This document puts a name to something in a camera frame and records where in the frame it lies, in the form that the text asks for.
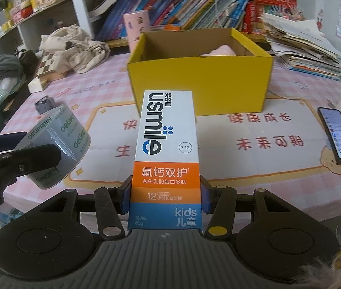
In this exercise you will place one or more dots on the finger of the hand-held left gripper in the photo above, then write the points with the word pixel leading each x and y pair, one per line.
pixel 4 141
pixel 22 161

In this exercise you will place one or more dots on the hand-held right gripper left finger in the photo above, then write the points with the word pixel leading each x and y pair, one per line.
pixel 125 199

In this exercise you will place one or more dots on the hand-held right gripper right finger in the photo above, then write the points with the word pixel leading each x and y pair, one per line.
pixel 206 199

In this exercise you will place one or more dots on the clear tape roll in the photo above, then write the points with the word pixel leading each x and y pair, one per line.
pixel 65 132

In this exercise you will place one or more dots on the white orange toothpaste box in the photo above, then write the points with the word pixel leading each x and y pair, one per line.
pixel 166 144

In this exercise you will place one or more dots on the yellow cardboard box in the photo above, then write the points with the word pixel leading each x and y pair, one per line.
pixel 200 81

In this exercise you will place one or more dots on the pink plush toy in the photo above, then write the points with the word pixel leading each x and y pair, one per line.
pixel 220 51

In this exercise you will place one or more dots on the small grey object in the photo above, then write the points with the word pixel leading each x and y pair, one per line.
pixel 44 105

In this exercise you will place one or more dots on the checkered box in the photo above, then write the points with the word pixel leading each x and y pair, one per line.
pixel 48 70

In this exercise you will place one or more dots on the beige cloth bag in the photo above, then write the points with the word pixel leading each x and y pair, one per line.
pixel 77 48

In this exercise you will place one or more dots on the black smartphone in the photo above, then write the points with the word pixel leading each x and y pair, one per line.
pixel 339 135

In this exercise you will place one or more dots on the white bookshelf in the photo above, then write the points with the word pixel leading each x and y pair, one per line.
pixel 83 6

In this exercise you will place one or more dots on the pink cylindrical canister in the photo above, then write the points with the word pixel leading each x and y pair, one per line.
pixel 136 30

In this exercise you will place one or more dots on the orange small box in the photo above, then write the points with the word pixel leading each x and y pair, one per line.
pixel 172 28

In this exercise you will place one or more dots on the stack of papers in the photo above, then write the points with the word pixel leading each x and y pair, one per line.
pixel 303 48

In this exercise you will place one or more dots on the row of colourful children's books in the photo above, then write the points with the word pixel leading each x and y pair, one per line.
pixel 182 9

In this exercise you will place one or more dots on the red thick books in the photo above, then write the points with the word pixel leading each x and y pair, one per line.
pixel 267 6

